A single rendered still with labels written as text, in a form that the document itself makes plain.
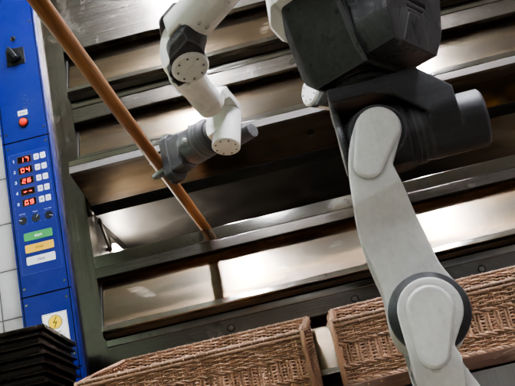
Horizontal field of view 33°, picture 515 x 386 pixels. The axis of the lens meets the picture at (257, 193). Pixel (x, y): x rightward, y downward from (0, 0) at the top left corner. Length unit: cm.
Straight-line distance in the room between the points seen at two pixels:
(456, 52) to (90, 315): 136
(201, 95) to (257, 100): 87
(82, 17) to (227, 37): 50
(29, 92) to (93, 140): 27
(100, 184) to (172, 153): 62
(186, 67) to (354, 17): 35
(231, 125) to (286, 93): 79
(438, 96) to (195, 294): 115
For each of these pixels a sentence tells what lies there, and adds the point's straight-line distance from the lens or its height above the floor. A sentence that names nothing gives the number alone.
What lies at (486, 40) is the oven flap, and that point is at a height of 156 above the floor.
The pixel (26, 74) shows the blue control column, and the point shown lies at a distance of 296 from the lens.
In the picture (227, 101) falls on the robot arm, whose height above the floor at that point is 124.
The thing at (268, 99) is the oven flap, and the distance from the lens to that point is 275.
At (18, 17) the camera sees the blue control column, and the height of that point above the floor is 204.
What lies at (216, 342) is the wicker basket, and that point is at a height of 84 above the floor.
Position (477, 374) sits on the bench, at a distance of 195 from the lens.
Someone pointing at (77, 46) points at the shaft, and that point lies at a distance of 160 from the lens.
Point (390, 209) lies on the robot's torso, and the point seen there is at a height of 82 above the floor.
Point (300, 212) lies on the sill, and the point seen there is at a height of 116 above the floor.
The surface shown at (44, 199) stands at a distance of 277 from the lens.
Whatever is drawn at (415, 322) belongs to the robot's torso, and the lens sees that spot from 152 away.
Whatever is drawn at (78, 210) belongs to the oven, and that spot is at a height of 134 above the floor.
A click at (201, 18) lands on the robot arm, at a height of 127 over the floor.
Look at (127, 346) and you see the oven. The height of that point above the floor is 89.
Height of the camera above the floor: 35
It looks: 20 degrees up
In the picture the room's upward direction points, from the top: 13 degrees counter-clockwise
